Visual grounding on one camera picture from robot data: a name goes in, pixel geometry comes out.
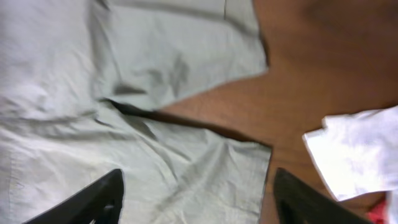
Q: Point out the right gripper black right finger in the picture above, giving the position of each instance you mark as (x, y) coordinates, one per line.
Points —
(297, 203)

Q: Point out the red garment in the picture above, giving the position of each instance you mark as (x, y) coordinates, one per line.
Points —
(378, 213)

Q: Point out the khaki green shorts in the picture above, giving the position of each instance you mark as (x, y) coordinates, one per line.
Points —
(77, 79)

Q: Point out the white garment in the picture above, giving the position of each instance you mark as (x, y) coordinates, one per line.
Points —
(356, 154)

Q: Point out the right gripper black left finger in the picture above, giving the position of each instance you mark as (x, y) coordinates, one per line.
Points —
(100, 202)

